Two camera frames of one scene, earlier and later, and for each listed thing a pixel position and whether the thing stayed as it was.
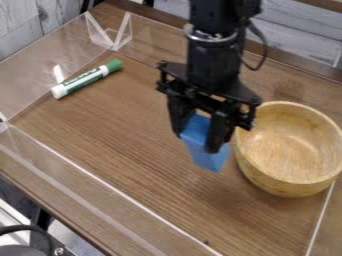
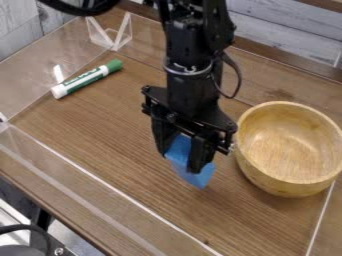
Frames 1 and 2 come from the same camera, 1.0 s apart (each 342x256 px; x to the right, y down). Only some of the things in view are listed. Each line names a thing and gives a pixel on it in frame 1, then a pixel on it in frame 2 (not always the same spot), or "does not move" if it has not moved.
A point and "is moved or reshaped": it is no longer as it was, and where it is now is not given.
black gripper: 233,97 to 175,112
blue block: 193,135 is moved or reshaped
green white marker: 64,88 does not move
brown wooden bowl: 288,155 does not move
